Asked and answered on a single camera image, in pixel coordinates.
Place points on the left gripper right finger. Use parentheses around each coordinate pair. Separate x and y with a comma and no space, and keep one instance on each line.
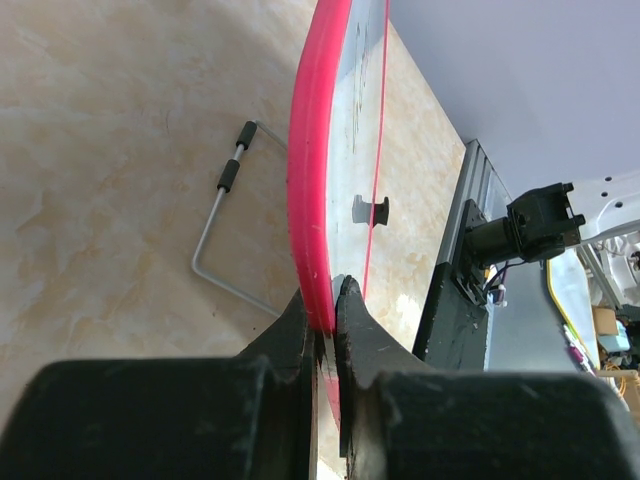
(400,419)

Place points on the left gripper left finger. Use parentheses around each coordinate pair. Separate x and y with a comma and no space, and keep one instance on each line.
(249,416)

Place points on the pink framed whiteboard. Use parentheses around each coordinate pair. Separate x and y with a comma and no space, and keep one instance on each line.
(334,150)

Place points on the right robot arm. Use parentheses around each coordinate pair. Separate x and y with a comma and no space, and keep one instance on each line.
(542,223)

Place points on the right black board stand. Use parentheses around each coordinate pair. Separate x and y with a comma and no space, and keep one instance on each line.
(372,214)

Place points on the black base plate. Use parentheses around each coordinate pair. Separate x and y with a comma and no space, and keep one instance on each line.
(454,324)

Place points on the metal wire board support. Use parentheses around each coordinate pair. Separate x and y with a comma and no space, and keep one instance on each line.
(243,248)

